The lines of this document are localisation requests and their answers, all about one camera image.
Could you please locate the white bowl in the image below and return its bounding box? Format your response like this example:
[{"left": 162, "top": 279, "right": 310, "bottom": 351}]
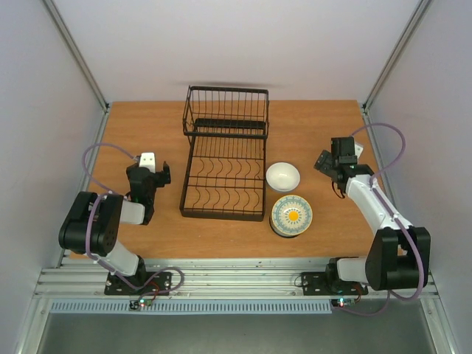
[{"left": 265, "top": 162, "right": 301, "bottom": 192}]

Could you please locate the blue yellow patterned bowl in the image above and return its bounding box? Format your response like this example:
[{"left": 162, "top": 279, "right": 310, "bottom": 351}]
[{"left": 269, "top": 195, "right": 313, "bottom": 234}]

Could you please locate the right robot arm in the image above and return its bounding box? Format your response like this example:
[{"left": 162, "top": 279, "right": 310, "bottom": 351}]
[{"left": 314, "top": 136, "right": 431, "bottom": 298}]

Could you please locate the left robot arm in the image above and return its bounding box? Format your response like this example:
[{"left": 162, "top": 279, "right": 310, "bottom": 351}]
[{"left": 58, "top": 162, "right": 171, "bottom": 294}]

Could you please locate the red patterned bowl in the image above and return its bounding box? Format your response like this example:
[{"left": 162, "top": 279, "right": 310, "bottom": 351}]
[{"left": 269, "top": 222, "right": 306, "bottom": 239}]

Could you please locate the left small circuit board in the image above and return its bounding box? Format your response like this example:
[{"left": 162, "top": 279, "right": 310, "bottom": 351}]
[{"left": 128, "top": 299, "right": 153, "bottom": 310}]

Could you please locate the small circuit board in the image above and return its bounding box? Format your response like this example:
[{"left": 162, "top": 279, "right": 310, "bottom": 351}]
[
  {"left": 331, "top": 297, "right": 357, "bottom": 308},
  {"left": 128, "top": 299, "right": 153, "bottom": 310}
]

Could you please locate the right small circuit board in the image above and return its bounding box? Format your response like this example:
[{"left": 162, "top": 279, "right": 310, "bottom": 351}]
[{"left": 331, "top": 297, "right": 357, "bottom": 308}]

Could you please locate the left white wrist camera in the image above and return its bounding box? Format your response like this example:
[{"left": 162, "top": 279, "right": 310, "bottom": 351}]
[{"left": 139, "top": 152, "right": 156, "bottom": 173}]

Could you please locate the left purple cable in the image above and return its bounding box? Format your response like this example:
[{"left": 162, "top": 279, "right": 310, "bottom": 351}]
[{"left": 81, "top": 142, "right": 185, "bottom": 296}]

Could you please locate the black wire dish rack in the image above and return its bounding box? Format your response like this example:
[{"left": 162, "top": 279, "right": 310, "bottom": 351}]
[{"left": 179, "top": 86, "right": 270, "bottom": 222}]

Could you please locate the right aluminium corner post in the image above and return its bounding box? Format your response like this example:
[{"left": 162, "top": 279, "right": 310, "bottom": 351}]
[{"left": 361, "top": 0, "right": 433, "bottom": 114}]

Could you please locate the aluminium corner post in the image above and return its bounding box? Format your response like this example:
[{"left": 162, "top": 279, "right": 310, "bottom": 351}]
[
  {"left": 361, "top": 0, "right": 433, "bottom": 114},
  {"left": 39, "top": 0, "right": 111, "bottom": 114}
]

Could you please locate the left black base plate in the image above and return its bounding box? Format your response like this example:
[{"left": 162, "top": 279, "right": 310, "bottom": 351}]
[{"left": 104, "top": 271, "right": 173, "bottom": 296}]

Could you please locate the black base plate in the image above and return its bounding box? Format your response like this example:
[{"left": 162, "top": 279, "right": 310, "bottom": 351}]
[
  {"left": 294, "top": 271, "right": 369, "bottom": 296},
  {"left": 104, "top": 271, "right": 173, "bottom": 296}
]

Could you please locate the aluminium frame rail base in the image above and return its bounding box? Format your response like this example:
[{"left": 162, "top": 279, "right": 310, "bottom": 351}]
[{"left": 33, "top": 256, "right": 439, "bottom": 299}]

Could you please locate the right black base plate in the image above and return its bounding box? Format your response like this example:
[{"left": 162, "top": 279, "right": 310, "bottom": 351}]
[{"left": 294, "top": 271, "right": 369, "bottom": 296}]

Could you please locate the light blue slotted cable duct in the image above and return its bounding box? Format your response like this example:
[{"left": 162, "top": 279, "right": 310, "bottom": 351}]
[{"left": 49, "top": 299, "right": 332, "bottom": 316}]

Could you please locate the left aluminium corner post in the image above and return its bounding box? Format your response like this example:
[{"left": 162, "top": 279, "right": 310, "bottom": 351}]
[{"left": 39, "top": 0, "right": 111, "bottom": 114}]

